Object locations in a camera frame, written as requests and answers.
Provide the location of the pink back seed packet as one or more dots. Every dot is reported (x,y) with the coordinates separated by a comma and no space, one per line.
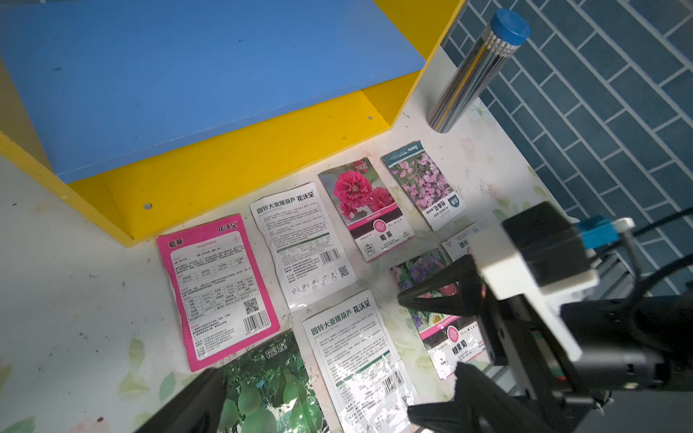
(222,300)

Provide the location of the mixed aster flower seed packet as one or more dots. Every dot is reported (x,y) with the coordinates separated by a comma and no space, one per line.
(457,245)

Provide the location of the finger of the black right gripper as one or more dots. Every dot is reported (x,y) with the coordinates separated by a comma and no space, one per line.
(447,417)
(457,290)

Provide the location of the pink hollyhock seed packet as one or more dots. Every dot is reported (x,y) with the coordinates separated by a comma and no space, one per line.
(367,208)

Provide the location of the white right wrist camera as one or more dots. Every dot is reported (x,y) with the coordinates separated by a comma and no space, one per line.
(542,256)

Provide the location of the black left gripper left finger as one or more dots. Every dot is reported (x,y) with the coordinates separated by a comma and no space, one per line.
(197,408)

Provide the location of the yellow wooden shelf unit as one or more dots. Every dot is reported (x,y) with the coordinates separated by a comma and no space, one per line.
(142,115)

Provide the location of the white text back seed packet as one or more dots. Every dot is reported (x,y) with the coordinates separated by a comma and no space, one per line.
(309,260)

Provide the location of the clear pencil tube blue lid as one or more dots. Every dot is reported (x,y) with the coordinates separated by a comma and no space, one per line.
(505,33)

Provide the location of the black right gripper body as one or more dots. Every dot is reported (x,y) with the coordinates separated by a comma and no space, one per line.
(541,369)

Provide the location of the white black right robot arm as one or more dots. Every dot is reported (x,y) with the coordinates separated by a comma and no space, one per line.
(636,343)

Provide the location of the pink aster seed packet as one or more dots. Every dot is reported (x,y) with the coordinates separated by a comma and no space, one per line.
(447,339)

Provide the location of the purple flower seed packet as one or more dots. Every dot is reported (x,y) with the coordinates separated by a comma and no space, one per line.
(424,183)

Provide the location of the white text packet shelf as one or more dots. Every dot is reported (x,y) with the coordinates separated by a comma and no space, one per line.
(366,379)

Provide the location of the green gourd seed packet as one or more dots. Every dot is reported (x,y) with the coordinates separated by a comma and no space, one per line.
(269,390)

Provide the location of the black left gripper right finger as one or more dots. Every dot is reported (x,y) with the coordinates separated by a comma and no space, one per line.
(501,411)

